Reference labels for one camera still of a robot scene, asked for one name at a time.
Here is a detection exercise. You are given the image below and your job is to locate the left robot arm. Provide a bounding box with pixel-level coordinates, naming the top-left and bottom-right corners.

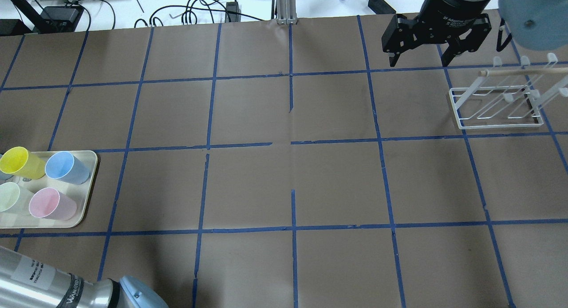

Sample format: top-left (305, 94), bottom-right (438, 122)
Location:
top-left (0, 247), bottom-right (168, 308)

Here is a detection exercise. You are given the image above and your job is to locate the black power adapter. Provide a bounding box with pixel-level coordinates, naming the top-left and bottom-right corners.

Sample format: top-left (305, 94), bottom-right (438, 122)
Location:
top-left (367, 0), bottom-right (396, 15)

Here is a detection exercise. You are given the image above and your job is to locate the cream plastic tray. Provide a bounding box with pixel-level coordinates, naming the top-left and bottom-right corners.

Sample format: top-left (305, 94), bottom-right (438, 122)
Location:
top-left (0, 150), bottom-right (99, 229)

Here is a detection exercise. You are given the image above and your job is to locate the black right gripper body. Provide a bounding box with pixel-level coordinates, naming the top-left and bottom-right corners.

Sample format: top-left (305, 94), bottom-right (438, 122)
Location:
top-left (382, 13), bottom-right (492, 55)

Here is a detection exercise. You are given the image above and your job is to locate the yellow plastic cup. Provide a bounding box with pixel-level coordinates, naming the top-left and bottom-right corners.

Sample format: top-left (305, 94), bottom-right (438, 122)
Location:
top-left (0, 146), bottom-right (45, 179)

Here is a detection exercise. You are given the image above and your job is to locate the cream white plastic cup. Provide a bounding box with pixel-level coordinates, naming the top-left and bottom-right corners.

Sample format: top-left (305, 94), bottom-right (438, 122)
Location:
top-left (0, 182), bottom-right (34, 215)

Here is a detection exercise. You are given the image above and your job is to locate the pink plastic cup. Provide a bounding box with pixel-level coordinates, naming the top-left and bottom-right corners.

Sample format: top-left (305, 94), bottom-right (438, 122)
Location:
top-left (29, 187), bottom-right (78, 221)

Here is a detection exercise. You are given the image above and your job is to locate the white wire cup rack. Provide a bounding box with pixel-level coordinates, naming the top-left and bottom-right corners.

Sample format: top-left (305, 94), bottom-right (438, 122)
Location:
top-left (448, 52), bottom-right (567, 130)

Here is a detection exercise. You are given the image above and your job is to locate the blue plastic cup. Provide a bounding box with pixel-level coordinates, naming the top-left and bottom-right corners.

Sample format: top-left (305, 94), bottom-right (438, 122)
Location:
top-left (44, 151), bottom-right (91, 185)

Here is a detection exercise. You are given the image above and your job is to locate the aluminium frame post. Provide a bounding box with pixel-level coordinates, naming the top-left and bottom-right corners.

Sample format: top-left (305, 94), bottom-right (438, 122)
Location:
top-left (275, 0), bottom-right (298, 25)

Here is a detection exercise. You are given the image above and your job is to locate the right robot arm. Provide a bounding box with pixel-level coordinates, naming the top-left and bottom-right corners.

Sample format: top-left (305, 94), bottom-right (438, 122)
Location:
top-left (381, 0), bottom-right (568, 67)

